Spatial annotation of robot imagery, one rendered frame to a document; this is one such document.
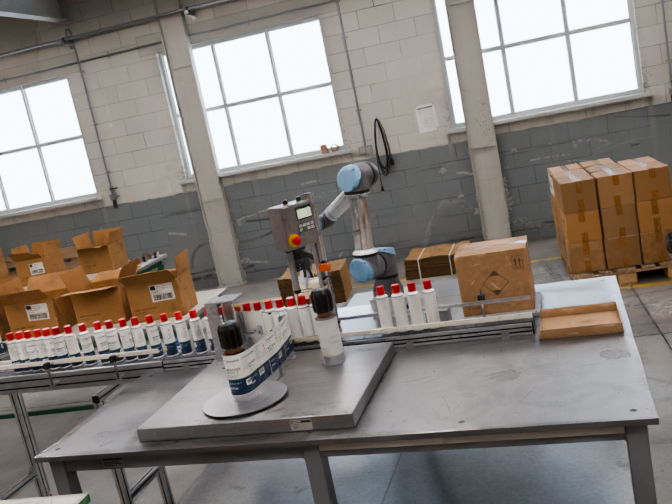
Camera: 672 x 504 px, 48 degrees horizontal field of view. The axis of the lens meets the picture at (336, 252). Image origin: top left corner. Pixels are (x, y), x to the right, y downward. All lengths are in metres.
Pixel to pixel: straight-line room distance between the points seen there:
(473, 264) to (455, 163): 5.32
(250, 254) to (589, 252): 4.31
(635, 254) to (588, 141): 2.37
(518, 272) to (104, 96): 7.11
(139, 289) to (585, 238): 3.52
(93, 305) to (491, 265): 2.76
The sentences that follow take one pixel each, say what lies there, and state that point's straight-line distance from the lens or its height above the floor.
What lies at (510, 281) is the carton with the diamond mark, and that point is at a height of 0.98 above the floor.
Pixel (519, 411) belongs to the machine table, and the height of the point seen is 0.83.
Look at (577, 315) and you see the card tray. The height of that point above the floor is 0.83.
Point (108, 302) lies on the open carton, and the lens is 5.02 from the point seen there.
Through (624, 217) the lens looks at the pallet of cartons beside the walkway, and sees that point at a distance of 6.39.
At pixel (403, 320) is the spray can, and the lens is 3.12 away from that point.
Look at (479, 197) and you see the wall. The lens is 8.51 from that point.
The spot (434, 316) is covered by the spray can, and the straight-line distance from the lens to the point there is 3.10.
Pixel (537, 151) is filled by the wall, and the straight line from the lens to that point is 8.51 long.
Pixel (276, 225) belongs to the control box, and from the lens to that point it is 3.21.
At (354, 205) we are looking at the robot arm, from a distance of 3.41.
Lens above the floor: 1.83
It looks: 11 degrees down
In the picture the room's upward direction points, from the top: 12 degrees counter-clockwise
